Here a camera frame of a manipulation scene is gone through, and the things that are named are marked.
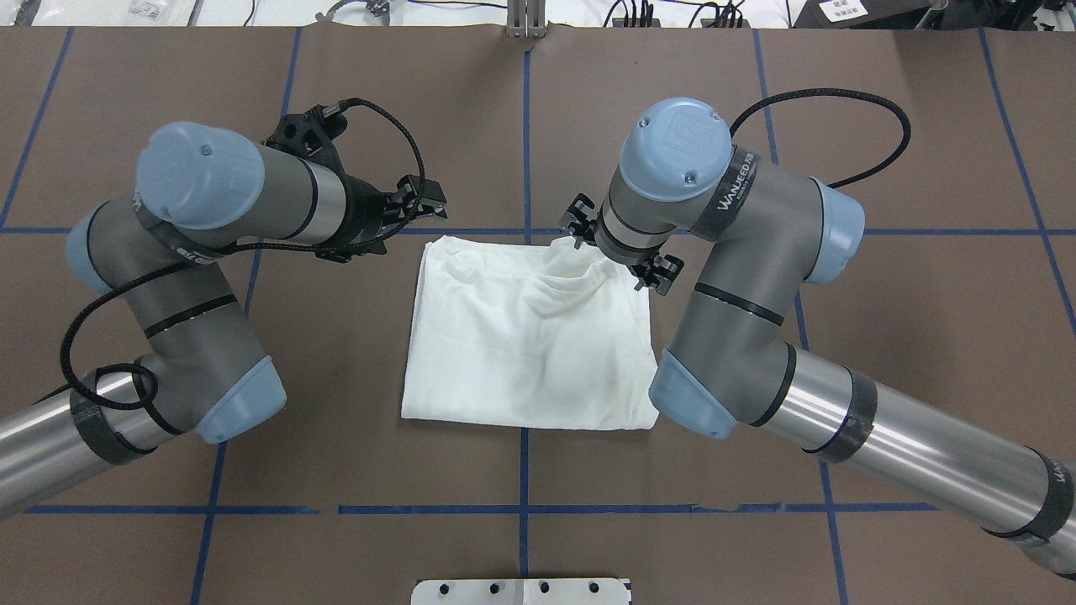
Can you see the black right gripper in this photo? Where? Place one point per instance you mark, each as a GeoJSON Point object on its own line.
{"type": "Point", "coordinates": [658, 272]}

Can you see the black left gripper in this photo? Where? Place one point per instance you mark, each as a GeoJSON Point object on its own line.
{"type": "Point", "coordinates": [363, 207]}

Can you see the white long-sleeve printed shirt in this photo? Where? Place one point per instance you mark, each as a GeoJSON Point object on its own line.
{"type": "Point", "coordinates": [528, 336]}

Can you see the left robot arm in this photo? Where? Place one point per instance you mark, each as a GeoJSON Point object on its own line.
{"type": "Point", "coordinates": [199, 190]}

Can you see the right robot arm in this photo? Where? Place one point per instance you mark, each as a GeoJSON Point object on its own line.
{"type": "Point", "coordinates": [771, 233]}

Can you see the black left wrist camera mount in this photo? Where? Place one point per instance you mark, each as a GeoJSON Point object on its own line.
{"type": "Point", "coordinates": [310, 136]}

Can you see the grey aluminium camera post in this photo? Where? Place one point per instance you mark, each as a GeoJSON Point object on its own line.
{"type": "Point", "coordinates": [526, 19]}

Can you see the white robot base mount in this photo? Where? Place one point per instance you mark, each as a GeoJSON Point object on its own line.
{"type": "Point", "coordinates": [571, 590]}

